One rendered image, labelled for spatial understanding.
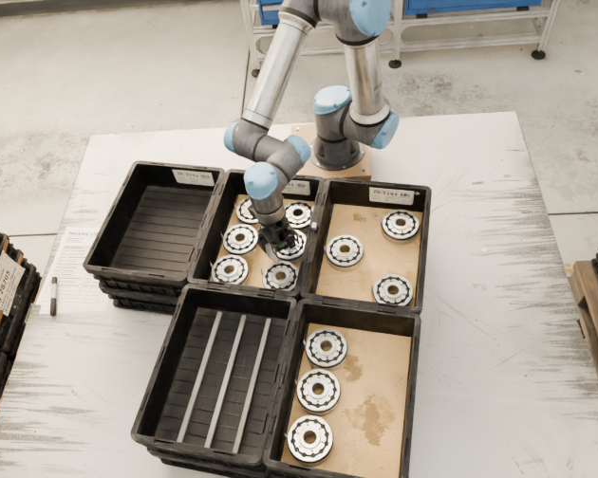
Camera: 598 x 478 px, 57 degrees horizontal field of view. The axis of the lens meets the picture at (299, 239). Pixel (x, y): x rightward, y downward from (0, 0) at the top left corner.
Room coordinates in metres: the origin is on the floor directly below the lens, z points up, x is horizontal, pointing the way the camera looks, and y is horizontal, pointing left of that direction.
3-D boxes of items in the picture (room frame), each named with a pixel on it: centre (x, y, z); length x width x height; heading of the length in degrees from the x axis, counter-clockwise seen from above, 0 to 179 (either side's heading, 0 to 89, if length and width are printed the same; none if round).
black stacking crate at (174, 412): (0.53, 0.23, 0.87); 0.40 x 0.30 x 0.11; 161
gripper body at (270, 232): (0.85, 0.05, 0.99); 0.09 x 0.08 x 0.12; 27
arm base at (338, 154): (1.28, -0.17, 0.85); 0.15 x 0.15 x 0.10
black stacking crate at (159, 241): (1.01, 0.39, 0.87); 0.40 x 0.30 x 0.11; 161
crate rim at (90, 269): (1.01, 0.39, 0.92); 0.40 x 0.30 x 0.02; 161
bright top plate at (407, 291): (0.69, -0.22, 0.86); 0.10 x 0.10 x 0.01
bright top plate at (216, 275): (0.83, 0.20, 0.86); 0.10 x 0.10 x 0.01
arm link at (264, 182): (0.85, 0.06, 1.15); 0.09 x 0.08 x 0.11; 137
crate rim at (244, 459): (0.53, 0.23, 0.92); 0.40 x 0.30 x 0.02; 161
